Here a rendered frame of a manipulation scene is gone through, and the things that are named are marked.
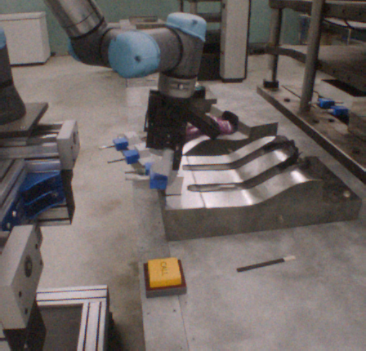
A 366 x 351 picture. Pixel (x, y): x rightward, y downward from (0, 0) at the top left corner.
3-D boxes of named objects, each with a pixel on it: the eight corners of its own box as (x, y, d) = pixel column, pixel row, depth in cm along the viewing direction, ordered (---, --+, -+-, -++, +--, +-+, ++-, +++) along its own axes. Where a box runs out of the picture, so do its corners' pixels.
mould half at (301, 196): (167, 242, 83) (165, 193, 77) (156, 185, 106) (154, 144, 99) (357, 219, 90) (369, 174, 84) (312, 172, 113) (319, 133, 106)
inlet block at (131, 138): (101, 158, 115) (99, 143, 112) (97, 153, 119) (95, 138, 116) (139, 150, 120) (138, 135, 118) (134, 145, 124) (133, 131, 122)
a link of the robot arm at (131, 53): (94, 75, 61) (139, 65, 69) (140, 85, 55) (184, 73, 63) (91, 29, 58) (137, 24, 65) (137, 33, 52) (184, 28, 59)
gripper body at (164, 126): (143, 133, 81) (149, 83, 74) (180, 135, 82) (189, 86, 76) (145, 151, 74) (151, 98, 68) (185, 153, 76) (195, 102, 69)
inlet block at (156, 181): (124, 193, 82) (126, 175, 79) (124, 180, 86) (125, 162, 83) (180, 194, 84) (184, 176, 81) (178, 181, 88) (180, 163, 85)
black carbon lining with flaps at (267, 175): (188, 201, 86) (188, 166, 81) (178, 169, 100) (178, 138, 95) (320, 188, 91) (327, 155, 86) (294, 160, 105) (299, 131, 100)
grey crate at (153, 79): (130, 89, 414) (128, 71, 404) (125, 81, 449) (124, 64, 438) (179, 85, 428) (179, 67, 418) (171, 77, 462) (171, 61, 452)
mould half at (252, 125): (143, 181, 108) (141, 148, 102) (118, 148, 128) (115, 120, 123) (274, 150, 127) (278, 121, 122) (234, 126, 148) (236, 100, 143)
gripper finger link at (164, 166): (148, 184, 81) (152, 144, 77) (174, 184, 82) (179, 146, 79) (149, 189, 78) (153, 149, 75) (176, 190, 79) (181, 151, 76)
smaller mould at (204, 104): (172, 115, 160) (172, 99, 156) (168, 104, 173) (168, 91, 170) (216, 113, 163) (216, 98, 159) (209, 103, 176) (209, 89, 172)
